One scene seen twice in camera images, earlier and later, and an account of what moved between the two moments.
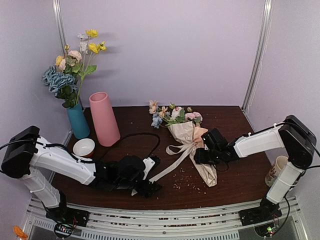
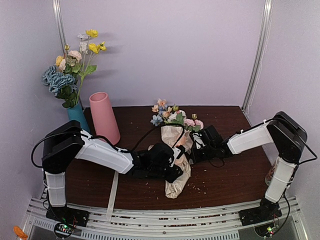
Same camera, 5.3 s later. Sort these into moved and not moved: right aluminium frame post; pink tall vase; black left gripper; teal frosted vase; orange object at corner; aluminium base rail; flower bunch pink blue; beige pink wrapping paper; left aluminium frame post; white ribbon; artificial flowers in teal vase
Moved: beige pink wrapping paper; white ribbon; flower bunch pink blue; black left gripper
Not moved: orange object at corner; left aluminium frame post; teal frosted vase; right aluminium frame post; aluminium base rail; pink tall vase; artificial flowers in teal vase
